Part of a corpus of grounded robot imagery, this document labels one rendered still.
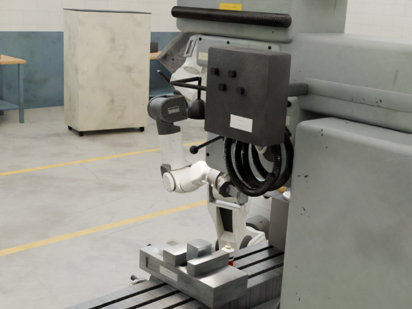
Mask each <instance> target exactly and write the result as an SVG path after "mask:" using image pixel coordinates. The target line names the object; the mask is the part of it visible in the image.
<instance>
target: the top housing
mask: <svg viewBox="0 0 412 309"><path fill-rule="evenodd" d="M347 5H348V0H177V6H182V7H199V8H208V9H225V10H241V11H250V12H267V13H282V14H289V15H290V16H291V19H292V22H291V25H290V26H289V27H288V28H281V27H273V26H261V25H248V24H240V23H228V22H219V21H208V20H195V19H187V18H177V20H176V26H177V28H178V30H180V31H183V32H193V33H199V34H209V35H216V36H226V37H236V38H241V39H252V40H262V41H268V42H278V43H284V44H288V43H290V42H291V41H292V40H293V38H294V36H295V35H296V34H297V33H345V23H346V12H347Z"/></svg>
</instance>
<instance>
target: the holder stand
mask: <svg viewBox="0 0 412 309"><path fill-rule="evenodd" d="M289 199H290V191H289V192H285V193H283V194H282V195H279V196H273V197H272V204H271V212H270V226H269V241H268V244H269V245H272V246H274V247H275V248H278V249H279V250H281V251H283V252H285V246H286V233H287V225H288V212H289Z"/></svg>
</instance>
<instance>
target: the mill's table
mask: <svg viewBox="0 0 412 309"><path fill-rule="evenodd" d="M268 241H269V240H266V241H264V242H261V243H257V244H255V245H251V246H248V247H246V248H242V249H240V250H237V251H234V261H233V267H235V268H236V269H239V270H241V271H243V272H245V273H247V274H248V285H247V293H246V295H244V296H241V297H239V298H237V299H234V300H232V301H230V302H228V303H225V304H223V305H220V306H218V307H216V308H210V307H208V306H206V305H204V304H203V303H201V302H199V301H198V300H196V299H193V298H192V297H190V296H189V295H187V294H185V293H183V292H181V291H179V290H178V289H176V288H174V287H172V286H171V285H169V284H167V283H165V282H163V281H162V280H160V279H158V278H154V279H151V280H148V281H144V282H142V283H139V284H135V285H133V286H130V287H127V288H124V289H120V290H118V291H115V292H111V293H110V294H106V295H104V296H100V297H97V298H95V299H91V300H88V301H86V302H82V303H79V304H76V305H73V306H71V307H67V308H64V309H251V308H254V307H256V306H258V305H260V304H263V303H265V302H268V301H270V300H272V299H274V298H276V297H279V296H280V295H281V286H282V279H283V266H284V252H283V251H281V250H279V249H278V248H275V247H274V246H272V245H269V244H268Z"/></svg>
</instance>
